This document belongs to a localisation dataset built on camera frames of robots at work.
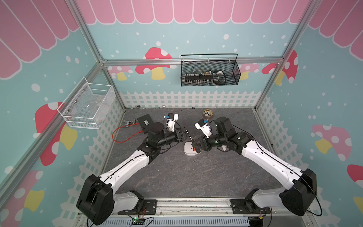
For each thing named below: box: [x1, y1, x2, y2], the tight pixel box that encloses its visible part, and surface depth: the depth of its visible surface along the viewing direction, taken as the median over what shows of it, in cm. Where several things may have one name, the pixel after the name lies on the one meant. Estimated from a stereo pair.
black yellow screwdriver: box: [185, 130, 202, 155], surface depth 72 cm
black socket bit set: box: [181, 72, 215, 86], surface depth 91 cm
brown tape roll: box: [202, 108, 214, 119], surface depth 118 cm
